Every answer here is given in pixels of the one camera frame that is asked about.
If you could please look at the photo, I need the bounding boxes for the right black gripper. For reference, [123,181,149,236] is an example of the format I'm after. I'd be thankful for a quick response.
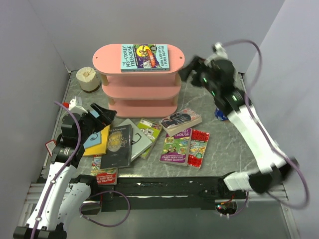
[177,56,219,98]

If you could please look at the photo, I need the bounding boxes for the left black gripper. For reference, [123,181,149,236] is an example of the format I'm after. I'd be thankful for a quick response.
[77,103,116,143]

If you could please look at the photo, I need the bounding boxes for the Little Women book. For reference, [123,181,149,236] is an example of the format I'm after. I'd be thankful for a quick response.
[160,108,202,136]

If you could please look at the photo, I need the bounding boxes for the blue 143-Storey Treehouse book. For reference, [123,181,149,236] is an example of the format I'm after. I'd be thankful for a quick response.
[120,44,170,72]

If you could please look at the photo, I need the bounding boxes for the purple 117-Storey Treehouse book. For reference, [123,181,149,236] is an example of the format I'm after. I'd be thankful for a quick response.
[159,128,192,166]

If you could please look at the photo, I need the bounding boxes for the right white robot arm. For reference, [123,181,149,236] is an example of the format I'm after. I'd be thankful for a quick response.
[179,55,297,199]

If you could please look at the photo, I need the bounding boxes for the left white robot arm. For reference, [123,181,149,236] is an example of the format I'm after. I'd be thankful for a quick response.
[13,103,117,239]

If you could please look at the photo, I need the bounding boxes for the light blue book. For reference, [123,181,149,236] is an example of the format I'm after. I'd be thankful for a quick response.
[84,132,102,149]

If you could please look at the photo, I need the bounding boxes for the yellow book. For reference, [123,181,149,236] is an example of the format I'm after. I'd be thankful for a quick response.
[83,126,110,156]

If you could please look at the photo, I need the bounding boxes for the black Moon and Sixpence book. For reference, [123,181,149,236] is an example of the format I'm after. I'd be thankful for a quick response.
[100,124,133,169]

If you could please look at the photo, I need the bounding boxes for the grey book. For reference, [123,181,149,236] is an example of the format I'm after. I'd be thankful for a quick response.
[119,119,152,162]

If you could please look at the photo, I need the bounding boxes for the white toilet paper roll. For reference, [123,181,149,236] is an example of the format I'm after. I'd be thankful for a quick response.
[76,67,100,93]

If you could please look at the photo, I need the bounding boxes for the green book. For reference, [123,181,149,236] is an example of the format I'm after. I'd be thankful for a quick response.
[137,119,162,159]

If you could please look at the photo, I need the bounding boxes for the pink three-tier shelf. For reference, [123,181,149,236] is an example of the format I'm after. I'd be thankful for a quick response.
[92,44,185,118]

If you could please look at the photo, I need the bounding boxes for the blue wrapped tissue roll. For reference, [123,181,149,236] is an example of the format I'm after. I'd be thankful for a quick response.
[214,108,229,121]

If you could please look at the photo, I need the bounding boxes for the red Treehouse book at edge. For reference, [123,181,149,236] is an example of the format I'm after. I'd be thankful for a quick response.
[90,156,118,185]

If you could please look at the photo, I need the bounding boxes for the small red box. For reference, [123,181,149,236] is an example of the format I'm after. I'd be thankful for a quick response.
[45,139,56,157]

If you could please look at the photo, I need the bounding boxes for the red Storey Treehouse book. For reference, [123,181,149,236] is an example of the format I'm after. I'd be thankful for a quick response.
[187,129,210,169]

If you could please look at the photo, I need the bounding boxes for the black base bar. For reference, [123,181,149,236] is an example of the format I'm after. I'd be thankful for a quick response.
[91,176,257,212]

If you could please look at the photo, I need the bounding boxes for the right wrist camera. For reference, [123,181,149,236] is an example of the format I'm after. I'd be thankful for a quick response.
[212,42,228,59]

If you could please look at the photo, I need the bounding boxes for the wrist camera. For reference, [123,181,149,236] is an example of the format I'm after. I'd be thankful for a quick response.
[212,42,228,59]
[68,96,87,115]

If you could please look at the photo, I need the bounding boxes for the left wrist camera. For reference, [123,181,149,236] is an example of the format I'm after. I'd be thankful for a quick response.
[68,96,87,115]

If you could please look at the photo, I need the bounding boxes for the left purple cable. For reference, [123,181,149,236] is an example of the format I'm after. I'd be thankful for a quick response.
[31,101,131,239]

